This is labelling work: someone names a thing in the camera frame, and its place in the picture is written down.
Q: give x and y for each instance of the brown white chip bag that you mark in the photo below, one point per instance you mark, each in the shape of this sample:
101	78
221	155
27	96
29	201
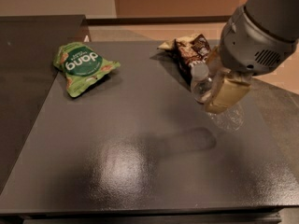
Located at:
186	51

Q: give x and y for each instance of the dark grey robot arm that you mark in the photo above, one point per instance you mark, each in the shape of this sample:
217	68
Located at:
279	18

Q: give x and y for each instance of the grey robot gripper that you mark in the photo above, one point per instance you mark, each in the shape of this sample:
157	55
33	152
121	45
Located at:
246	48

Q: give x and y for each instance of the clear plastic water bottle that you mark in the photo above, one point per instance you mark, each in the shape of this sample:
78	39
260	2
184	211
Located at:
208	92

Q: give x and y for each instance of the green dang snack bag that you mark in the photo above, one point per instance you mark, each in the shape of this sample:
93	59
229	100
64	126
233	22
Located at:
82	67

